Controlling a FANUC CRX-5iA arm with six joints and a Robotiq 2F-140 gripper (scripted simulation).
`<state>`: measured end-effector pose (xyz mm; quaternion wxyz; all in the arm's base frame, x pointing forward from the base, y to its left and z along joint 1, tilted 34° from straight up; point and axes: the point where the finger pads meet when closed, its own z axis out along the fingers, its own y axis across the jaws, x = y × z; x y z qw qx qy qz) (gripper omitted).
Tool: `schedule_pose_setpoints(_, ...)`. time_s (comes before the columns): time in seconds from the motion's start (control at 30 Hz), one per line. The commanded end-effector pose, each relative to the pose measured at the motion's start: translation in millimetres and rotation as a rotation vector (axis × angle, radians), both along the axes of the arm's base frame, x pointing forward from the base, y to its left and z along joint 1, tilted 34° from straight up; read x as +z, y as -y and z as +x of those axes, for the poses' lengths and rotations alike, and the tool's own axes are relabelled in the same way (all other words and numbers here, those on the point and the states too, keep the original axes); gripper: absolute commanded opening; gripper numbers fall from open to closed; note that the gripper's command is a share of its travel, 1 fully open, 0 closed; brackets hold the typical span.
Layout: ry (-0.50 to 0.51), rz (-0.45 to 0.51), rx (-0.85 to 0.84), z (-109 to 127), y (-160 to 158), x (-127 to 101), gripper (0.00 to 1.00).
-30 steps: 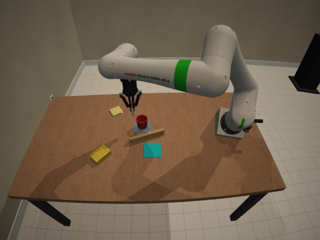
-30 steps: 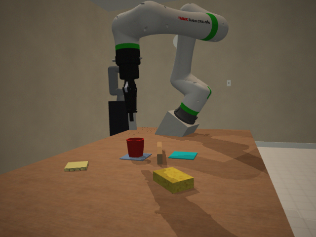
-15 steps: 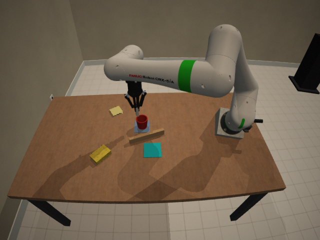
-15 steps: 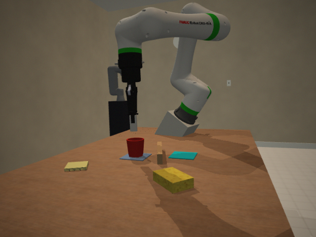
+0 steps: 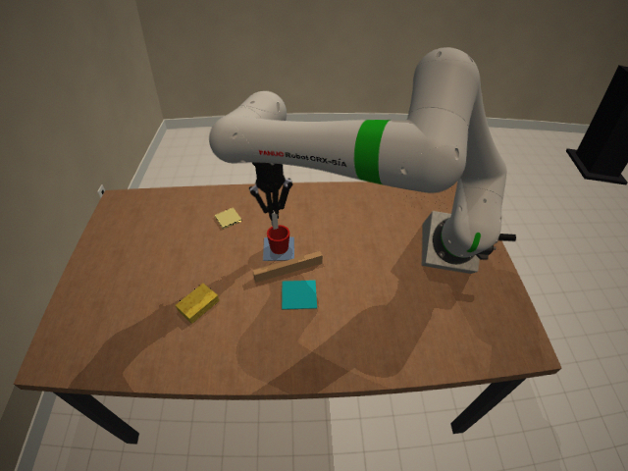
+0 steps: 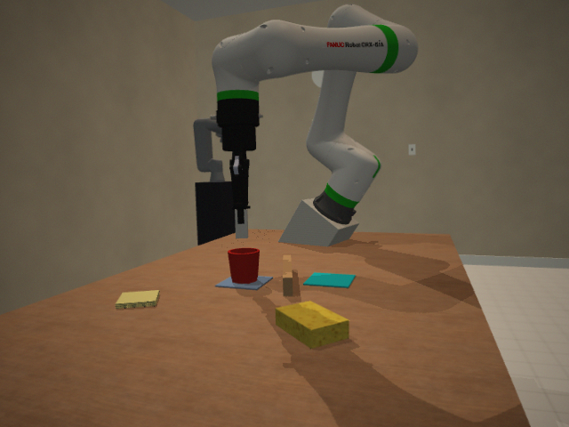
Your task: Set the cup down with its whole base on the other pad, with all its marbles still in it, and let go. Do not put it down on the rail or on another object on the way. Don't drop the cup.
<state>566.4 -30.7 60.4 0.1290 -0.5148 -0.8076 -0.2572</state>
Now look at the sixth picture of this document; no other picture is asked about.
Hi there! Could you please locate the yellow sponge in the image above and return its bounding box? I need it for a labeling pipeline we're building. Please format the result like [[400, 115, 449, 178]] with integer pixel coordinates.
[[276, 301, 349, 349]]

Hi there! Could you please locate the red cup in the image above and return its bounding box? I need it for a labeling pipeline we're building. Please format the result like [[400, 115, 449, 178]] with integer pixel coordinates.
[[228, 248, 260, 284]]

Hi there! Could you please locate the yellow flat pad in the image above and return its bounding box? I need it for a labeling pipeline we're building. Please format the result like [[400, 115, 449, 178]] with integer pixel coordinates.
[[116, 290, 159, 309]]

